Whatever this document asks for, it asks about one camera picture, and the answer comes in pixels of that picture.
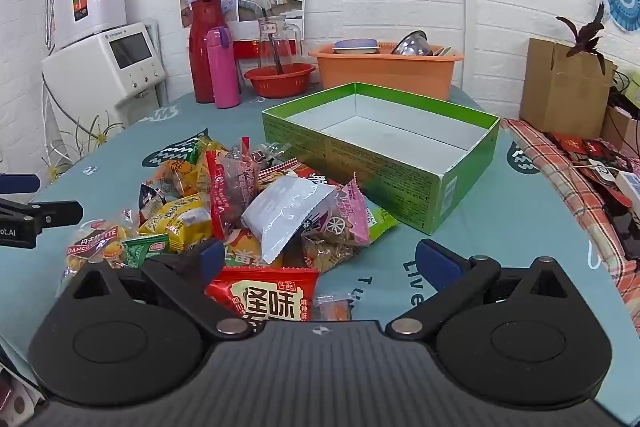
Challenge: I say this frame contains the green cardboard box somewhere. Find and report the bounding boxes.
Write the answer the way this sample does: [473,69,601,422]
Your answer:
[261,82,502,235]

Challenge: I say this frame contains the pink snack packet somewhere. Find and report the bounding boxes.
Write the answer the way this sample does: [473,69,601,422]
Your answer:
[300,174,373,275]

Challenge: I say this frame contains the white tissue rolls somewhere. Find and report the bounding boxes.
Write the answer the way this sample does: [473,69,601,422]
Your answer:
[0,367,46,423]

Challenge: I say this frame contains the clear candy packet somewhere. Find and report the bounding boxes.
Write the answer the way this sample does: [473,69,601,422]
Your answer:
[250,142,292,168]

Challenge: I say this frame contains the yellow flower plant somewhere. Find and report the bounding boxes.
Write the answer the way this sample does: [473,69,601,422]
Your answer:
[42,112,125,180]

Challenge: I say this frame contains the red plaid cloth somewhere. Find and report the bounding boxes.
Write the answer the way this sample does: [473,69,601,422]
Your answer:
[502,119,640,338]

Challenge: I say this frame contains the red thermos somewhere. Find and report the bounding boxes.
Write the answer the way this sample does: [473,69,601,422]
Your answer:
[189,0,231,104]

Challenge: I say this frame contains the dark triangular snack packet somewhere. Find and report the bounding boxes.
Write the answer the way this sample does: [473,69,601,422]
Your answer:
[139,182,168,222]

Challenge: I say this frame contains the small orange candy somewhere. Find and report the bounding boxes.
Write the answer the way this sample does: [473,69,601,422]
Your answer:
[315,294,354,322]

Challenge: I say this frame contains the glass pitcher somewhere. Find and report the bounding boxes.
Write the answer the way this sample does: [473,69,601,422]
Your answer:
[257,16,303,75]

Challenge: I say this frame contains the red plastic basin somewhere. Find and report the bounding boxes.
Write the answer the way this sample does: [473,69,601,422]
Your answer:
[244,63,317,98]

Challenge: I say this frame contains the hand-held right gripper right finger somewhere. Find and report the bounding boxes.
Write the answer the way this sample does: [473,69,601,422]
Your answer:
[385,238,581,342]

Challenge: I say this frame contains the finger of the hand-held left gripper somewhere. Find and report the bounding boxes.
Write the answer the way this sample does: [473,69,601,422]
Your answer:
[0,199,84,228]
[0,174,41,194]

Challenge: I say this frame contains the teal printed tablecloth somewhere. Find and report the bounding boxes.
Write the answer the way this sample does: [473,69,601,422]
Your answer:
[0,84,640,413]

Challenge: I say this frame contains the dark spoon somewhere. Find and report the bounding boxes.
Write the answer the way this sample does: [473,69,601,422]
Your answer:
[267,32,286,75]

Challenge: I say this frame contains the dark purple plant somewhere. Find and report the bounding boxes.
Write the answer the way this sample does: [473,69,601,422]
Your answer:
[556,2,617,75]

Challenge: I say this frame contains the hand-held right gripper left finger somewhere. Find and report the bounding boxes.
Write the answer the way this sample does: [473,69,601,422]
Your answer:
[65,238,256,342]

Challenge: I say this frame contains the small cardboard box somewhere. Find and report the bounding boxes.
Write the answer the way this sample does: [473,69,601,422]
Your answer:
[600,104,640,158]

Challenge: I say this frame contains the orange plastic basin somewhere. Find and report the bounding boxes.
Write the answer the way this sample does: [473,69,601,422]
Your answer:
[308,41,465,102]

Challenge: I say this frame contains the pile of snack packets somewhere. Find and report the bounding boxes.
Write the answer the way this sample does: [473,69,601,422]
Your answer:
[64,134,400,280]

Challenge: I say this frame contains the white appliance with screen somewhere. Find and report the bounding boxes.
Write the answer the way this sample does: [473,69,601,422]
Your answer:
[42,22,168,138]

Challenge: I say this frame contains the red box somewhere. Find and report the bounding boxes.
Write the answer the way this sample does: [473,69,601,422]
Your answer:
[232,39,261,60]

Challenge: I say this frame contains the dark red gift packets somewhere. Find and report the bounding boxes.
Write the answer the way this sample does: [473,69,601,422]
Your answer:
[550,132,640,208]

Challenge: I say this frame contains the pink bottle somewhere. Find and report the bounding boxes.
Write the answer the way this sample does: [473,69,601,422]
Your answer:
[206,27,242,108]

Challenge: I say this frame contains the large red snack packet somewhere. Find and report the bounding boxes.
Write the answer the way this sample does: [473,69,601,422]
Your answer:
[205,267,321,323]

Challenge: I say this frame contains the steel bowl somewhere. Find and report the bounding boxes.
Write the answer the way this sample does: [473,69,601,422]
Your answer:
[390,32,433,56]

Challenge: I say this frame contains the large cardboard box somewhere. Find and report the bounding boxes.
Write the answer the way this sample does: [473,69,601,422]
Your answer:
[520,38,618,138]

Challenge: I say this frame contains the blue lid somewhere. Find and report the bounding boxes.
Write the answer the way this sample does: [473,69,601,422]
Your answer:
[332,38,378,55]

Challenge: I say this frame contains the green snack packet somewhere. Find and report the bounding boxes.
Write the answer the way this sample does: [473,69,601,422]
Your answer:
[367,204,399,243]

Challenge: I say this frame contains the silver snack packet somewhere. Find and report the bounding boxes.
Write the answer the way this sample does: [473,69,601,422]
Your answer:
[241,177,337,264]

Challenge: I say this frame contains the orange snack packet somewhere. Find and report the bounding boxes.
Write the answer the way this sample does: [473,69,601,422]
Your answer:
[150,157,201,198]

